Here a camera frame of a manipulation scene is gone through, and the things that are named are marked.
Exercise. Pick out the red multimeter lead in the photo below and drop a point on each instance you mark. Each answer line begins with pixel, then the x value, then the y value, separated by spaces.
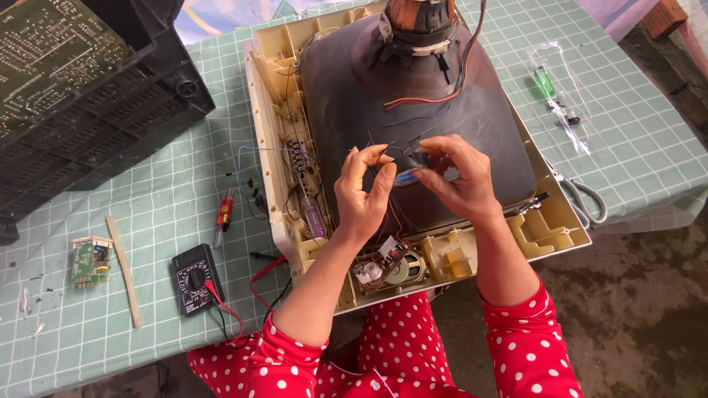
pixel 260 282

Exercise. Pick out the green checkered tablecloth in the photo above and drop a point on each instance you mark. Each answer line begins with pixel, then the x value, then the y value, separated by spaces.
pixel 166 221

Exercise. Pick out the red tester screwdriver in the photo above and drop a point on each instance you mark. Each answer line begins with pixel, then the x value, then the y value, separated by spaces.
pixel 224 213

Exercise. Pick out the clear purple screwdriver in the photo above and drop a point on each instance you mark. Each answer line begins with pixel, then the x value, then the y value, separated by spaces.
pixel 313 218

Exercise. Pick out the dark grey picture tube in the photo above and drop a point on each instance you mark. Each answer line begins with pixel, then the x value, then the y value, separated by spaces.
pixel 343 110

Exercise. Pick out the black television back cover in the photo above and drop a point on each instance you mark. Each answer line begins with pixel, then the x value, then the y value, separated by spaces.
pixel 110 127

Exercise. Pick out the large green circuit board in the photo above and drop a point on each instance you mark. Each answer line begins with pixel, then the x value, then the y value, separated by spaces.
pixel 50 61

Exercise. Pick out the person's right hand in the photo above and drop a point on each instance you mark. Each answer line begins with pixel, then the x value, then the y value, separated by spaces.
pixel 470 185

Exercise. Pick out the wooden stick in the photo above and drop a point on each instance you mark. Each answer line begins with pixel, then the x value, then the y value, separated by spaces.
pixel 124 271

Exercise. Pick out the black alligator clip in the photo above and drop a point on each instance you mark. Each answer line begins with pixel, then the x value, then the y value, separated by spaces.
pixel 531 203

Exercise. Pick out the beige television front case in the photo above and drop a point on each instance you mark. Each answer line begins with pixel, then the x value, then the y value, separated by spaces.
pixel 271 138

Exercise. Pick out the person's left hand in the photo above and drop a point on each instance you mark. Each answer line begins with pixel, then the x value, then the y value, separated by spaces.
pixel 359 204

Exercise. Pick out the copper deflection yoke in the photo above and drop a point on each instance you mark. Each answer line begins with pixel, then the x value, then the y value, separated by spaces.
pixel 420 22

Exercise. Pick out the round speaker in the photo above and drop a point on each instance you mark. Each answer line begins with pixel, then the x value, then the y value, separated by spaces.
pixel 406 269

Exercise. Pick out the red brick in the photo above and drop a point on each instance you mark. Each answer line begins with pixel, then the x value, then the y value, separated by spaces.
pixel 662 16

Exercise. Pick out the clear plastic bag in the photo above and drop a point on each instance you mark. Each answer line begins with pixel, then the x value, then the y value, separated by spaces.
pixel 567 119

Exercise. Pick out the small brown circuit board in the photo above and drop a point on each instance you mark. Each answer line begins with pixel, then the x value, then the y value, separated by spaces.
pixel 387 257

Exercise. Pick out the small green circuit board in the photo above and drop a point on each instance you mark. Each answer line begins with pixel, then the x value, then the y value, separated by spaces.
pixel 91 262

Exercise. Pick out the black electrical tape roll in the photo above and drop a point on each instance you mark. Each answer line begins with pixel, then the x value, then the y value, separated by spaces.
pixel 413 168

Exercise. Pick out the button control board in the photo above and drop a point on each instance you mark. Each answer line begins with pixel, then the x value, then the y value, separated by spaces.
pixel 297 157

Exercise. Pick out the red polka dot clothing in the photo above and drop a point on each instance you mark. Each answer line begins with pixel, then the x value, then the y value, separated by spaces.
pixel 404 354

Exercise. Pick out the black multimeter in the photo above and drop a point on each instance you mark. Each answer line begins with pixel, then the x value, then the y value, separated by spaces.
pixel 196 279

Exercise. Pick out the black multimeter lead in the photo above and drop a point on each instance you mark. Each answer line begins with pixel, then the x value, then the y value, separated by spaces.
pixel 265 257

